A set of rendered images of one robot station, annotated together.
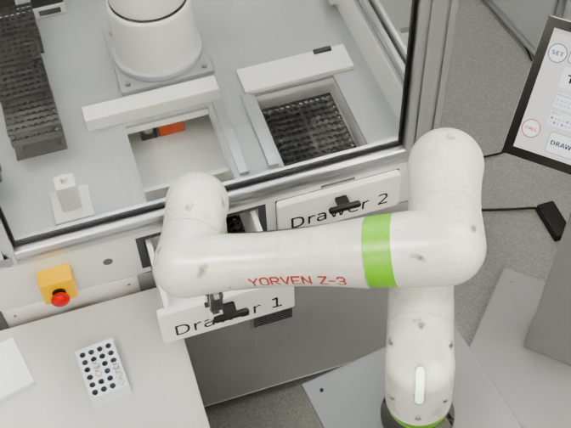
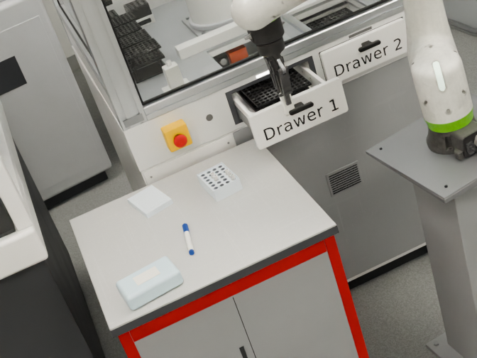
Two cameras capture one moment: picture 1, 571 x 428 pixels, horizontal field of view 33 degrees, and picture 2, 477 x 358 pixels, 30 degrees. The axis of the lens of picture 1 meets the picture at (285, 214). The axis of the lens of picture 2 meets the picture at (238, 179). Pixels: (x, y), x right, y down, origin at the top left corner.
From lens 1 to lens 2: 1.31 m
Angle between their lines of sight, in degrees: 22
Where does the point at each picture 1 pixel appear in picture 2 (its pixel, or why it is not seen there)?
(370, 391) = (417, 138)
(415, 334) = (427, 50)
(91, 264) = (198, 120)
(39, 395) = (177, 207)
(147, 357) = (250, 170)
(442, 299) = (442, 32)
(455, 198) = not seen: outside the picture
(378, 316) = not seen: hidden behind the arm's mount
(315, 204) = (348, 50)
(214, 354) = not seen: hidden behind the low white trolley
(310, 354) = (387, 231)
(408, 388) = (430, 76)
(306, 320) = (373, 187)
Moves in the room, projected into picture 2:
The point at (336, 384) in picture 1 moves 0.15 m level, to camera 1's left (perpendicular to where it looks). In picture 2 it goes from (390, 143) to (338, 158)
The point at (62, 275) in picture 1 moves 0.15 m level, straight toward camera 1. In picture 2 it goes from (179, 123) to (199, 140)
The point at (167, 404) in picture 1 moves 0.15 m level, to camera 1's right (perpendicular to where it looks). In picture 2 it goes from (270, 187) to (322, 172)
